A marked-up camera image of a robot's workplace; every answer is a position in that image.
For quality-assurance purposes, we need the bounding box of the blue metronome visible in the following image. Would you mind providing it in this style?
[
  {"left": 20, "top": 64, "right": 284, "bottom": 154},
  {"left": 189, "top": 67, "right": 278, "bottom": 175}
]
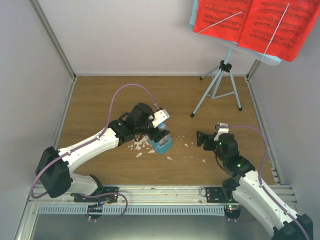
[{"left": 149, "top": 123, "right": 173, "bottom": 155}]

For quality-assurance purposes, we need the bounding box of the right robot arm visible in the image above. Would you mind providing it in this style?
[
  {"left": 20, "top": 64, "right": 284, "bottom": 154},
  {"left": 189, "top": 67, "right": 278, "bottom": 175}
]
[{"left": 196, "top": 128, "right": 314, "bottom": 240}]

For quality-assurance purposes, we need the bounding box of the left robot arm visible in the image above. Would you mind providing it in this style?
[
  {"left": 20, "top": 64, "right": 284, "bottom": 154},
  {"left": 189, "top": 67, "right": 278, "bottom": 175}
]
[{"left": 35, "top": 103, "right": 170, "bottom": 202}]

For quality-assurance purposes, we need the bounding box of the light blue music stand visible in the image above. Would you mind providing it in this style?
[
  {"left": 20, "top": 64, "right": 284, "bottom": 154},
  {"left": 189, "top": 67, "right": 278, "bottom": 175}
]
[{"left": 189, "top": 47, "right": 243, "bottom": 118}]

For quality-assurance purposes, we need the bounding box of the red sheet music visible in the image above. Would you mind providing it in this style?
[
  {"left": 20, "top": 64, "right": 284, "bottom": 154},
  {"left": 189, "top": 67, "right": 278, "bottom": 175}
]
[{"left": 193, "top": 0, "right": 320, "bottom": 62}]

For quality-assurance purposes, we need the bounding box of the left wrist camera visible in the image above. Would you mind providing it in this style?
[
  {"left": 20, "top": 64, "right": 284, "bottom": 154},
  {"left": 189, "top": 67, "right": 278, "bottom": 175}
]
[{"left": 152, "top": 109, "right": 170, "bottom": 128}]

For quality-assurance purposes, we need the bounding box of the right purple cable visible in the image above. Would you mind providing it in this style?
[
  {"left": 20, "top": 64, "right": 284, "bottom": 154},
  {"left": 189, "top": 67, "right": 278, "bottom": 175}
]
[{"left": 227, "top": 125, "right": 312, "bottom": 240}]

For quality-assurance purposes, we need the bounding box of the purple cable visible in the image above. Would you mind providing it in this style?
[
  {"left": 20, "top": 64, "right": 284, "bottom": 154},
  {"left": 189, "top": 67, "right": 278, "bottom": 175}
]
[
  {"left": 29, "top": 83, "right": 160, "bottom": 200},
  {"left": 227, "top": 125, "right": 312, "bottom": 240}
]

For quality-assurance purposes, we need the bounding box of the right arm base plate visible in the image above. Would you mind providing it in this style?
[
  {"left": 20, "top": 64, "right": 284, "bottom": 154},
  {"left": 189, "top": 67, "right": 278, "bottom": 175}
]
[{"left": 205, "top": 186, "right": 236, "bottom": 204}]

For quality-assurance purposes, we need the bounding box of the aluminium front rail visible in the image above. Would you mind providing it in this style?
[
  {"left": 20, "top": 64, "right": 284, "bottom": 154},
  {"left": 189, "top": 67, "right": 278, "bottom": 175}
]
[{"left": 26, "top": 184, "right": 298, "bottom": 206}]

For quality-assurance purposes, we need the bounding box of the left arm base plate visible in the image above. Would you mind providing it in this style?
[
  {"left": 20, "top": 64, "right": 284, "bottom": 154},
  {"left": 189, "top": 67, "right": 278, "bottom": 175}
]
[{"left": 70, "top": 186, "right": 119, "bottom": 209}]

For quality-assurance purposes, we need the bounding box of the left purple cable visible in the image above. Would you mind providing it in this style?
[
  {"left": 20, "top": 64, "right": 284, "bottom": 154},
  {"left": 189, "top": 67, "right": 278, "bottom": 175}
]
[{"left": 29, "top": 83, "right": 160, "bottom": 200}]

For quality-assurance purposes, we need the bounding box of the grey slotted cable duct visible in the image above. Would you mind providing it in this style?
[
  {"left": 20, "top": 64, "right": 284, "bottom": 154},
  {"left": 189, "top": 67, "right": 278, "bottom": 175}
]
[{"left": 38, "top": 204, "right": 225, "bottom": 216}]

